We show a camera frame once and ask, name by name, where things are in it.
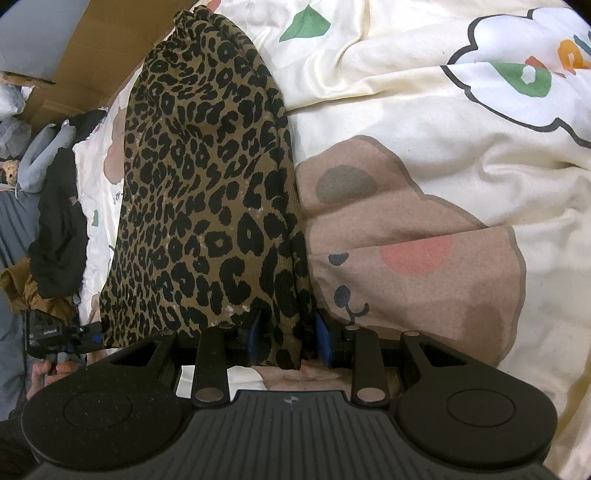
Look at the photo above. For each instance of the white plastic bag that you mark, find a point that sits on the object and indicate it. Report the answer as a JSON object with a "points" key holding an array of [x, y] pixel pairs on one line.
{"points": [[9, 99]]}

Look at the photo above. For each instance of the black garment pile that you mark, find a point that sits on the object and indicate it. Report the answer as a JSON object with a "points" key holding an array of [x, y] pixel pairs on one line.
{"points": [[60, 230]]}

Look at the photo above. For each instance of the beige patterned small toy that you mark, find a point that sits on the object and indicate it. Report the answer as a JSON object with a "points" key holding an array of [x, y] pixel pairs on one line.
{"points": [[10, 173]]}

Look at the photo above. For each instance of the crumpled clear plastic bag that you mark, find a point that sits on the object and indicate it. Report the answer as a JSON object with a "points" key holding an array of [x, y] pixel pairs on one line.
{"points": [[14, 136]]}

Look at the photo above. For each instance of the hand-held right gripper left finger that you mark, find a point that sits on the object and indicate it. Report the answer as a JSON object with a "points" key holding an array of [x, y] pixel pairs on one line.
{"points": [[256, 339]]}

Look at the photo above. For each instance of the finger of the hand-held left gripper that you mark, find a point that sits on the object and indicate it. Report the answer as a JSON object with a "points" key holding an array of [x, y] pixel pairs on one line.
{"points": [[90, 339]]}

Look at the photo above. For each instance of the leopard print skirt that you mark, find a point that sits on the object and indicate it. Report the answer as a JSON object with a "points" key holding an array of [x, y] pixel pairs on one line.
{"points": [[198, 184]]}

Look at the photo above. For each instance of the brown cardboard sheet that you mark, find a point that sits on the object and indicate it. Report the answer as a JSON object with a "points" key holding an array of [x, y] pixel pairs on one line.
{"points": [[92, 55]]}

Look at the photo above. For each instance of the brown cloth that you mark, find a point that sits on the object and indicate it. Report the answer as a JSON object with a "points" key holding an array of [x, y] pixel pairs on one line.
{"points": [[23, 290]]}

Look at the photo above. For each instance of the cream printed blanket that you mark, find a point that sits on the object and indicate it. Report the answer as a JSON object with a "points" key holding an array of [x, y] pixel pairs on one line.
{"points": [[415, 115]]}

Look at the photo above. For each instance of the grey blue plush toy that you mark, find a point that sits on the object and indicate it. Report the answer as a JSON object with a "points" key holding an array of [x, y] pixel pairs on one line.
{"points": [[41, 157]]}

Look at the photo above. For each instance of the person's left hand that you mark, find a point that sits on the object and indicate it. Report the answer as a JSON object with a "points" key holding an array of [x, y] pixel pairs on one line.
{"points": [[41, 374]]}

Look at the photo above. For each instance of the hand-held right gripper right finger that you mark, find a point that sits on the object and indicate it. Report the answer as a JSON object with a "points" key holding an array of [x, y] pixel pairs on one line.
{"points": [[323, 344]]}

